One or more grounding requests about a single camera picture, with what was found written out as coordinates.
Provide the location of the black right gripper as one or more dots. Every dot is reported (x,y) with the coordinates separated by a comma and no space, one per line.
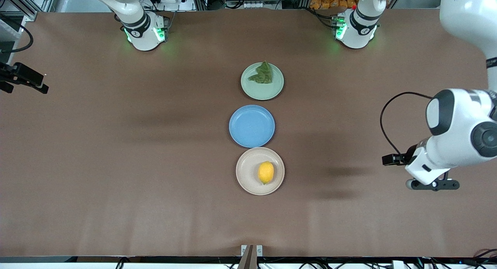
(15,75)

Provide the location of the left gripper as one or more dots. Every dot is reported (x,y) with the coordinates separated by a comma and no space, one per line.
(404,158)

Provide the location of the yellow lemon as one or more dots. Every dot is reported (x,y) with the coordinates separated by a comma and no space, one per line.
(266,172)

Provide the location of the green lettuce leaf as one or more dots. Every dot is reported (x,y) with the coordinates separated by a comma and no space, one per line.
(264,75)

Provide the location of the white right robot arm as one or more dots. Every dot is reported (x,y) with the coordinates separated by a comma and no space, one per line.
(141,36)

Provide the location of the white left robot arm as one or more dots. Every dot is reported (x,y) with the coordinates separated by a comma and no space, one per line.
(462,129)

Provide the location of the white power box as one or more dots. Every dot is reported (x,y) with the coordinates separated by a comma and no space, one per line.
(398,264)

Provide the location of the blue round plate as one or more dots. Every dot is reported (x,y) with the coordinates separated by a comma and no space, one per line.
(251,126)

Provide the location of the pale green round plate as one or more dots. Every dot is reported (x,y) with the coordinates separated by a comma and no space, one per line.
(264,91)

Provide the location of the beige round plate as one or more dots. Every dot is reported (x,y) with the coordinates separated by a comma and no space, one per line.
(246,172)

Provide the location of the aluminium frame profile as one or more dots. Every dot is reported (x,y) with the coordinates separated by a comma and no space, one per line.
(23,5)

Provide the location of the metal table edge bracket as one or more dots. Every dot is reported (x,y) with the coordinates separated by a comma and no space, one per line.
(259,250)

